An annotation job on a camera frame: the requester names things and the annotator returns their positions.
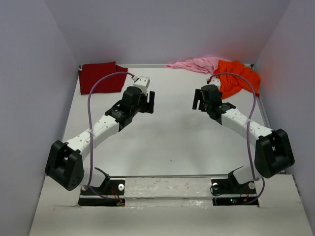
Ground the dark red t shirt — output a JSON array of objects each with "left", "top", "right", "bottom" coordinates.
[{"left": 78, "top": 61, "right": 128, "bottom": 95}]

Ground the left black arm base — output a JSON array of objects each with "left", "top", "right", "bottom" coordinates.
[{"left": 78, "top": 168, "right": 126, "bottom": 207}]

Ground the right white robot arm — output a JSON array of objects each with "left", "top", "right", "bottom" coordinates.
[{"left": 192, "top": 85, "right": 295, "bottom": 193}]

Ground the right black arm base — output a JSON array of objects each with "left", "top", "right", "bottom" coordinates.
[{"left": 209, "top": 166, "right": 259, "bottom": 206}]

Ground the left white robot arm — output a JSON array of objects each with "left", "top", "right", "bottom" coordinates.
[{"left": 45, "top": 86, "right": 155, "bottom": 194}]

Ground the orange t shirt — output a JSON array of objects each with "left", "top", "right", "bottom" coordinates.
[{"left": 214, "top": 60, "right": 260, "bottom": 99}]

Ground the pink t shirt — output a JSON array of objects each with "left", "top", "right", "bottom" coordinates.
[{"left": 165, "top": 57, "right": 229, "bottom": 74}]

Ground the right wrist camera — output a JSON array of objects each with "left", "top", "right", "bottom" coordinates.
[{"left": 206, "top": 78, "right": 221, "bottom": 88}]

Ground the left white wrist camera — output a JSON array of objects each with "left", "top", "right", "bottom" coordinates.
[{"left": 132, "top": 76, "right": 150, "bottom": 94}]

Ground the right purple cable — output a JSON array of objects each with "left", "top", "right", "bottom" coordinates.
[{"left": 208, "top": 72, "right": 266, "bottom": 205}]

